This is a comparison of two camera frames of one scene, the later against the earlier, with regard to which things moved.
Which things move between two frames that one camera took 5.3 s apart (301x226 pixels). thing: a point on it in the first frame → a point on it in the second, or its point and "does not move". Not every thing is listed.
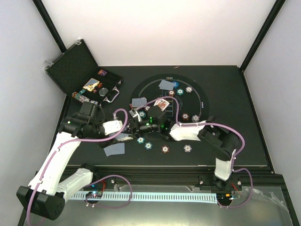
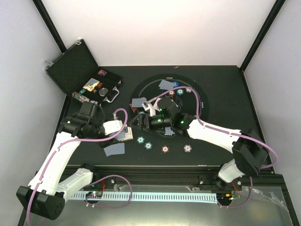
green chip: [148, 146] does not move
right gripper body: [135, 123] → [146, 117]
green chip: [179, 92] does not move
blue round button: [176, 84] does not move
